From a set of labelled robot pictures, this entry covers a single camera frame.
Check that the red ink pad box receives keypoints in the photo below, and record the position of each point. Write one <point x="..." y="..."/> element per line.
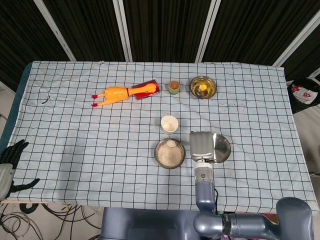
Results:
<point x="140" y="95"/>

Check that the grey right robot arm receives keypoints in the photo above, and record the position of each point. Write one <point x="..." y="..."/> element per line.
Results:
<point x="203" y="185"/>

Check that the white paper cup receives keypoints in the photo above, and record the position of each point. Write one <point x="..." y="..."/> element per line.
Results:
<point x="170" y="125"/>

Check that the small green brown jar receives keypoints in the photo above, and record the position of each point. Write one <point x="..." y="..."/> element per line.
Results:
<point x="174" y="88"/>

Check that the black plastic bag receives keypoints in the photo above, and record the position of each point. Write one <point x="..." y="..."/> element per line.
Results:
<point x="303" y="96"/>

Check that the grey robot torso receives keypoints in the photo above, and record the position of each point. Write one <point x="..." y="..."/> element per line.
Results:
<point x="140" y="222"/>

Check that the metal bowl holding duck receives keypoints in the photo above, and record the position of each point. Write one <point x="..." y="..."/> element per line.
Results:
<point x="208" y="88"/>

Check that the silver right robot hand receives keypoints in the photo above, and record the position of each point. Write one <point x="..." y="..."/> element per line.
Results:
<point x="202" y="146"/>

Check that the blue checkered tablecloth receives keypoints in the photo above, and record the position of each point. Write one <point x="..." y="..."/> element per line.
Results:
<point x="100" y="150"/>

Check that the flat metal plate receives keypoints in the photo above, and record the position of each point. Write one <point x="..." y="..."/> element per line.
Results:
<point x="222" y="148"/>

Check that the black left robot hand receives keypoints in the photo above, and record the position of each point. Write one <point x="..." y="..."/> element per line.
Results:
<point x="10" y="160"/>

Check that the white metal frame post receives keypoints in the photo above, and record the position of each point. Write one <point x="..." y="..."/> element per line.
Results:
<point x="122" y="30"/>
<point x="207" y="30"/>
<point x="297" y="37"/>
<point x="56" y="30"/>

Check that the metal spoon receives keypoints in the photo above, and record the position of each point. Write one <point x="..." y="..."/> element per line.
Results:
<point x="185" y="143"/>

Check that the small yellow rubber duck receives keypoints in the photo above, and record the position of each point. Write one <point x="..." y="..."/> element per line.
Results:
<point x="202" y="87"/>

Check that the yellow rubber chicken toy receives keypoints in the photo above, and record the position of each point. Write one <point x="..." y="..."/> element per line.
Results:
<point x="115" y="93"/>

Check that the metal bowl holding rice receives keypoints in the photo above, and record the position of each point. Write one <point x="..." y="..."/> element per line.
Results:
<point x="156" y="156"/>

